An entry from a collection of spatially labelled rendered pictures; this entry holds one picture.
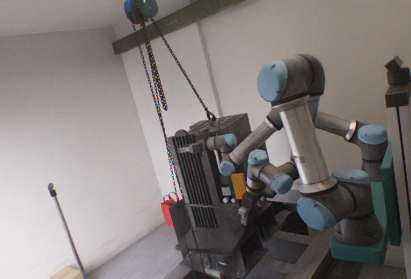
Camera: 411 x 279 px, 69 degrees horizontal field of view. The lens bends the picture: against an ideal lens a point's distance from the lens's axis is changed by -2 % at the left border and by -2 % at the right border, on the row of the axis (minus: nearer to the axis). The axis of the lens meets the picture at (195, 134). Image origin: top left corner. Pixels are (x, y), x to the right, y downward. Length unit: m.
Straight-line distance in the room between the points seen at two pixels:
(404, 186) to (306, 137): 0.40
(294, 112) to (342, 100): 1.86
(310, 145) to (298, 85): 0.18
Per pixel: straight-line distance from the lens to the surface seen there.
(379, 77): 2.70
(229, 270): 2.26
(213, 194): 2.15
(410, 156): 1.17
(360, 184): 1.09
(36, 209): 3.85
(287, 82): 0.93
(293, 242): 2.45
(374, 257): 1.17
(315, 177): 0.98
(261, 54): 3.03
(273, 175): 1.15
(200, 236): 2.25
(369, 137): 1.54
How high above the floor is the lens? 1.98
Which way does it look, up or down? 11 degrees down
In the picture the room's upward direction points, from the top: 15 degrees counter-clockwise
